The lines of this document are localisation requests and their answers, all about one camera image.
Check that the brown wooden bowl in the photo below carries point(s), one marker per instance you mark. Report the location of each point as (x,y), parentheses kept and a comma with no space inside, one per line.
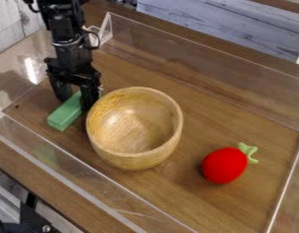
(134,127)

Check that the red felt strawberry toy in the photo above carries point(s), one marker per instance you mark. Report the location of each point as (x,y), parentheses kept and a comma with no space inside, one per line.
(224,164)

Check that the green rectangular block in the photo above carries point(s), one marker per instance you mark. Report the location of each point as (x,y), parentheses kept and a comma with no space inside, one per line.
(66,113)

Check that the black metal table bracket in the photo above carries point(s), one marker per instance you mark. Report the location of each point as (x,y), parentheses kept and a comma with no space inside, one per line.
(30,219)

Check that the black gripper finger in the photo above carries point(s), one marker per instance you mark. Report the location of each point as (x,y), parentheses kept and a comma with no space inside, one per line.
(89,96)
(61,88)

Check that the clear acrylic tray wall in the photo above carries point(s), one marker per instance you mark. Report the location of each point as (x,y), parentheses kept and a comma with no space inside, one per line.
(188,150)

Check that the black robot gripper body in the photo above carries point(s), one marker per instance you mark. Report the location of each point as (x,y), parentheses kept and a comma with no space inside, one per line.
(69,68)

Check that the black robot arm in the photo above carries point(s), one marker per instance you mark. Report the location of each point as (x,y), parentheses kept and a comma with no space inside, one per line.
(64,20)

